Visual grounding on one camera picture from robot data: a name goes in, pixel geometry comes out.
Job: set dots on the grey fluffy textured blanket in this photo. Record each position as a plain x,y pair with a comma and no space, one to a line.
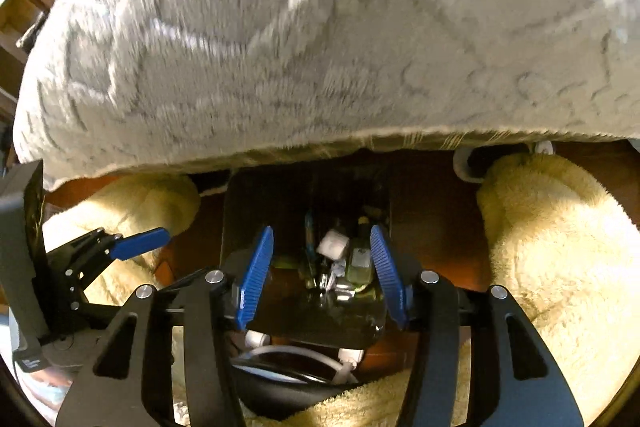
300,32

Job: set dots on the white plastic tube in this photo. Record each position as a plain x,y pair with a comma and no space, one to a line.
300,349

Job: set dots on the dark transparent bag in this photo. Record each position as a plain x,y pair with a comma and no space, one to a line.
280,197

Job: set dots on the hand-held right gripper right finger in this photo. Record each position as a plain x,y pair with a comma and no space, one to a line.
387,277

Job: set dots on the square olive green bottle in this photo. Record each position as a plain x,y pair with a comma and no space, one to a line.
360,264

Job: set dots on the yellow fleece cloth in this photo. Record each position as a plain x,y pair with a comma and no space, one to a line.
560,267
130,207

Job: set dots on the white square packet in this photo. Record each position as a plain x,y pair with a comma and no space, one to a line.
332,244

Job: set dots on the white rounded object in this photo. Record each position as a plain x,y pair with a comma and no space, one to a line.
465,164

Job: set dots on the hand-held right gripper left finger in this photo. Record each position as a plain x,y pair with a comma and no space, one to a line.
255,277

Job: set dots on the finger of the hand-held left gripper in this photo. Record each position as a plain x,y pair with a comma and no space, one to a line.
102,313
142,241

